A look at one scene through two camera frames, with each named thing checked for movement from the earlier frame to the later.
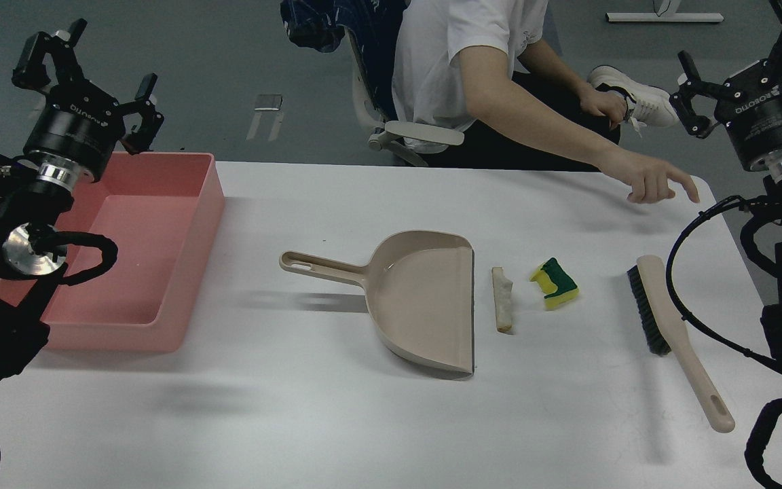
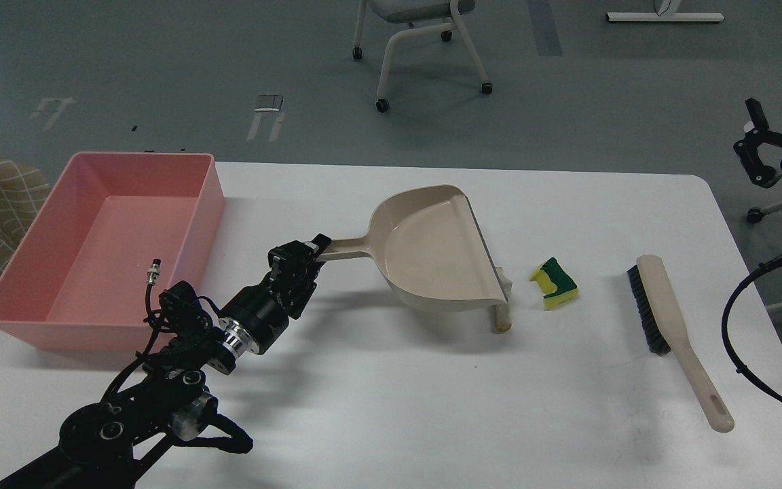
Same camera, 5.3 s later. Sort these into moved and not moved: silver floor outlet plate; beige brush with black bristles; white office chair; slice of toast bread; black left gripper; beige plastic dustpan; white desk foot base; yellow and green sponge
Moved: beige plastic dustpan; black left gripper; white office chair
Not moved: white desk foot base; beige brush with black bristles; silver floor outlet plate; yellow and green sponge; slice of toast bread
